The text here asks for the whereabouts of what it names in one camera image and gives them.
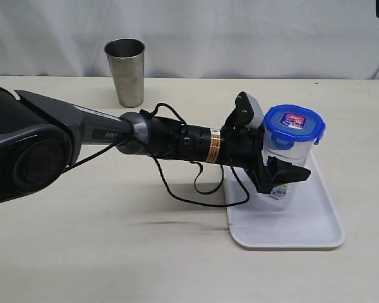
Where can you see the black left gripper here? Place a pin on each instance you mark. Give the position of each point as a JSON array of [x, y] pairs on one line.
[[243, 148]]

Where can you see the clear plastic container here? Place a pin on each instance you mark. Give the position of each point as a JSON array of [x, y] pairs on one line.
[[281, 196]]

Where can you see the blue plastic lid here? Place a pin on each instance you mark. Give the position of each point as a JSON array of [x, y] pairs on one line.
[[285, 125]]

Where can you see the stainless steel cup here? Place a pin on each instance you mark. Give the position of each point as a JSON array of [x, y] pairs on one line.
[[126, 59]]

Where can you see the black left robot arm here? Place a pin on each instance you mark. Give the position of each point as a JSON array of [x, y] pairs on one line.
[[41, 138]]

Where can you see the white plastic tray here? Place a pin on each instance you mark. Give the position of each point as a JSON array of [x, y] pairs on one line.
[[309, 222]]

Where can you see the white backdrop cloth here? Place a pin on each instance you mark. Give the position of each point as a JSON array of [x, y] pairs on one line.
[[193, 39]]

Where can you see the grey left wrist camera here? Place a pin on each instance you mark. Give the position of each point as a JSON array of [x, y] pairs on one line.
[[258, 115]]

